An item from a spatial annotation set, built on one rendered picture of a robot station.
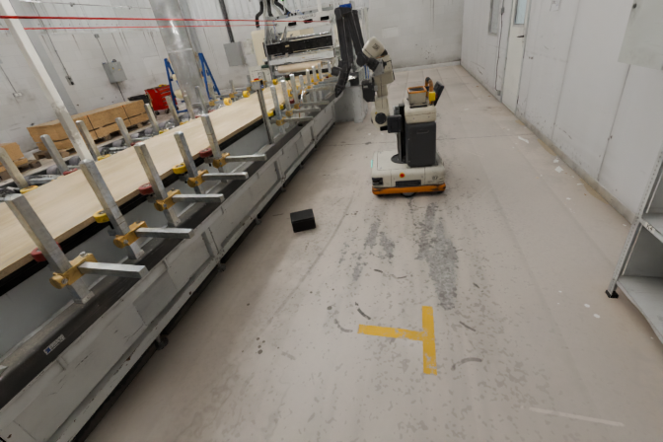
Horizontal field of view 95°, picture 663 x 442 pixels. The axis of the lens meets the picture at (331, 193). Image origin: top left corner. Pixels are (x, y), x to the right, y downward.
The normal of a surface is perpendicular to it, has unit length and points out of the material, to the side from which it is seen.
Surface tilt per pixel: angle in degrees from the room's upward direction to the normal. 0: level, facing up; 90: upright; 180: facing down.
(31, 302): 90
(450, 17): 90
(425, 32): 90
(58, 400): 90
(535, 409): 0
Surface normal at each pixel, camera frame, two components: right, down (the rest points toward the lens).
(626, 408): -0.14, -0.88
